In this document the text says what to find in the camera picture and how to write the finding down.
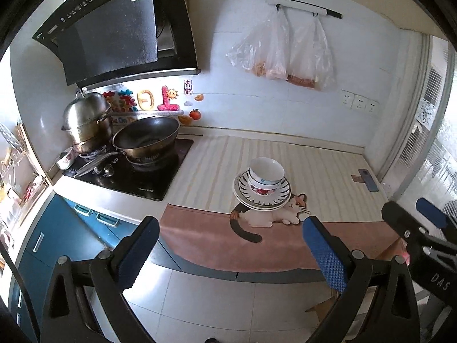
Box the colourful wall stickers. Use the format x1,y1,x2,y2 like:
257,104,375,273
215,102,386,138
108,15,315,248
103,79,204,125

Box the pink floral white plate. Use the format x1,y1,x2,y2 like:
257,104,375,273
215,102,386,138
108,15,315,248
233,186,291,212

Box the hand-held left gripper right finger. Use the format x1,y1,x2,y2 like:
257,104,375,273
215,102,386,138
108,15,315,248
302,215,422,343

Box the striped cat-print counter mat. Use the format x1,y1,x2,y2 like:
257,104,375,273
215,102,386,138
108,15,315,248
159,134,402,283

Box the stainless steel steamer pot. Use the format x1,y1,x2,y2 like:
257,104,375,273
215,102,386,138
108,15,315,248
61,87,113,154

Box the clear plastic bag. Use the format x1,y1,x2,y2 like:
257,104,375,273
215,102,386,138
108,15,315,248
287,14,338,91
226,7,291,80

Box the black gas stove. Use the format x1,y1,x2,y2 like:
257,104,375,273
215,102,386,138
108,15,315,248
62,137,194,202

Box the aluminium window frame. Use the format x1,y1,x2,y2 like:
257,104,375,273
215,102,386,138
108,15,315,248
378,34,457,229

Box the red floral white bowl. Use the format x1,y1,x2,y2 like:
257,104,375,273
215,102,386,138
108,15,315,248
249,179,285,197

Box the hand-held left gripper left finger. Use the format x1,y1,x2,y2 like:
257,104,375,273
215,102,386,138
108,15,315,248
37,215,161,343

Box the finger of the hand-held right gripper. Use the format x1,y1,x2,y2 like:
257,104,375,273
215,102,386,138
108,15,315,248
381,201,434,254
416,197,457,238

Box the blue smartphone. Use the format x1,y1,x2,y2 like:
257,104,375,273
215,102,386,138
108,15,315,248
358,168,381,193

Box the cardboard box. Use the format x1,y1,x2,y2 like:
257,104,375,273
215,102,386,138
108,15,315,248
305,288,340,324

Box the leaf-pattern rim white plate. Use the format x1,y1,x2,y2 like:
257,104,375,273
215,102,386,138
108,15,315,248
237,171,291,207

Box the dark metal wok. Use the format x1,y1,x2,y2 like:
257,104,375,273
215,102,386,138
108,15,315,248
75,115,180,172

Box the dark-rimmed white bowl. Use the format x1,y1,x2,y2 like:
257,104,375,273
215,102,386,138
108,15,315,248
249,157,285,186

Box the white wall hook rail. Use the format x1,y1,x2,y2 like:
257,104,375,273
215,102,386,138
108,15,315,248
265,0,342,19

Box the black range hood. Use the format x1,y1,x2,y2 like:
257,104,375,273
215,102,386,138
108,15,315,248
32,0,199,88

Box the small floral bowl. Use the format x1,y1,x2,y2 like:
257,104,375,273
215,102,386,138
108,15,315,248
55,146,76,170

